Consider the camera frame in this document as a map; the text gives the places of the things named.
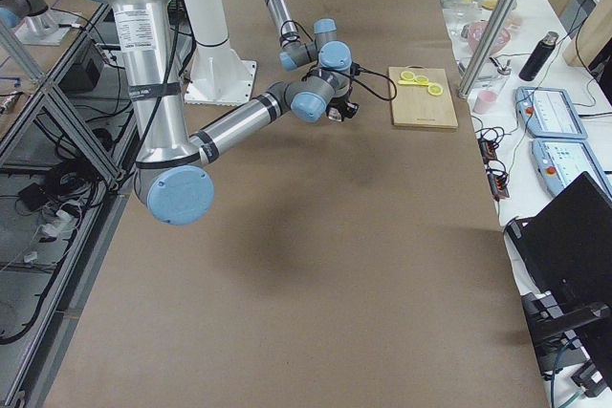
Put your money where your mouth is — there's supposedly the blue teach pendant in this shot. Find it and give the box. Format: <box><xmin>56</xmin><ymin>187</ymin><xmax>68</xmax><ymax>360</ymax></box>
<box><xmin>531</xmin><ymin>138</ymin><xmax>611</xmax><ymax>197</ymax></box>
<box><xmin>514</xmin><ymin>86</ymin><xmax>588</xmax><ymax>140</ymax></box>

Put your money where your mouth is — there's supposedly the clear glass measuring cup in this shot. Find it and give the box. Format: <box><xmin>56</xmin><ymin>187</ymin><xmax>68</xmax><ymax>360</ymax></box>
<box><xmin>327</xmin><ymin>108</ymin><xmax>344</xmax><ymax>122</ymax></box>

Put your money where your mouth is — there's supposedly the black monitor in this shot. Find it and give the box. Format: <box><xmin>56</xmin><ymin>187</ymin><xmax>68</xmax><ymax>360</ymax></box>
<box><xmin>505</xmin><ymin>172</ymin><xmax>611</xmax><ymax>307</ymax></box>

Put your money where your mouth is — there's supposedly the wooden cutting board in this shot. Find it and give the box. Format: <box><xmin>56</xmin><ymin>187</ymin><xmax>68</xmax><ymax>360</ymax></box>
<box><xmin>388</xmin><ymin>66</ymin><xmax>458</xmax><ymax>130</ymax></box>

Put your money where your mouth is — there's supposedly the near blue teach pendant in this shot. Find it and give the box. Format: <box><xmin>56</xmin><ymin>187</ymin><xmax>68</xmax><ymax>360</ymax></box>
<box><xmin>531</xmin><ymin>138</ymin><xmax>611</xmax><ymax>197</ymax></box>

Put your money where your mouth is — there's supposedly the pink cup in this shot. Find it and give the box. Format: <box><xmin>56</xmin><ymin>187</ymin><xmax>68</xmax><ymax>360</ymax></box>
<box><xmin>473</xmin><ymin>90</ymin><xmax>497</xmax><ymax>115</ymax></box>

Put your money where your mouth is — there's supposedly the pink bowl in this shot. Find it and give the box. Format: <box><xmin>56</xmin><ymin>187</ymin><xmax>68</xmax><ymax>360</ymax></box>
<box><xmin>466</xmin><ymin>20</ymin><xmax>512</xmax><ymax>54</ymax></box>

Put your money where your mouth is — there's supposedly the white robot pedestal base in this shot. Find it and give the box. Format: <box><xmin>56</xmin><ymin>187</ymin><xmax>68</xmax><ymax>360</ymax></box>
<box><xmin>185</xmin><ymin>0</ymin><xmax>257</xmax><ymax>105</ymax></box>

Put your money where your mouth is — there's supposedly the aluminium frame post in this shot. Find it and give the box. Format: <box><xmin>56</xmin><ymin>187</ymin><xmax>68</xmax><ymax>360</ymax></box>
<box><xmin>457</xmin><ymin>0</ymin><xmax>516</xmax><ymax>99</ymax></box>

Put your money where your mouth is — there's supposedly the far blue teach pendant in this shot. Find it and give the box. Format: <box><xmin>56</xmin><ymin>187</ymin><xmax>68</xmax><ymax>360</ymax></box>
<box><xmin>514</xmin><ymin>86</ymin><xmax>588</xmax><ymax>140</ymax></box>

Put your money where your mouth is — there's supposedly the lemon slice near handle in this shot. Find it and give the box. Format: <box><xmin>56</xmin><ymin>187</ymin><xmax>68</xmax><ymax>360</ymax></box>
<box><xmin>401</xmin><ymin>71</ymin><xmax>415</xmax><ymax>80</ymax></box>

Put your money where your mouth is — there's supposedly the far lemon slice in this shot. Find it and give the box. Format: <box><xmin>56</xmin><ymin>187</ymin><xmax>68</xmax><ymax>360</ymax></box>
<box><xmin>427</xmin><ymin>83</ymin><xmax>444</xmax><ymax>97</ymax></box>

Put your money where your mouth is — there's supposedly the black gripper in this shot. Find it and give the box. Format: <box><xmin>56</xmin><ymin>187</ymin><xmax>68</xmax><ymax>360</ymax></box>
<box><xmin>328</xmin><ymin>93</ymin><xmax>359</xmax><ymax>119</ymax></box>

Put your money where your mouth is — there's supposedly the black water bottle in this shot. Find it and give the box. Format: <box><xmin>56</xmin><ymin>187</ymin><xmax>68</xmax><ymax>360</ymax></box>
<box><xmin>518</xmin><ymin>31</ymin><xmax>558</xmax><ymax>81</ymax></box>

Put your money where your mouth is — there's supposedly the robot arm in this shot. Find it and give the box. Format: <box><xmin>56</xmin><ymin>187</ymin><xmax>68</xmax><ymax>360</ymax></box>
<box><xmin>94</xmin><ymin>0</ymin><xmax>358</xmax><ymax>225</ymax></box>
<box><xmin>264</xmin><ymin>0</ymin><xmax>352</xmax><ymax>71</ymax></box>

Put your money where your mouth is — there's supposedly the middle lemon slice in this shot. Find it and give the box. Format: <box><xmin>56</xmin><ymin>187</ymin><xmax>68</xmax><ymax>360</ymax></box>
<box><xmin>414</xmin><ymin>75</ymin><xmax>429</xmax><ymax>85</ymax></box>

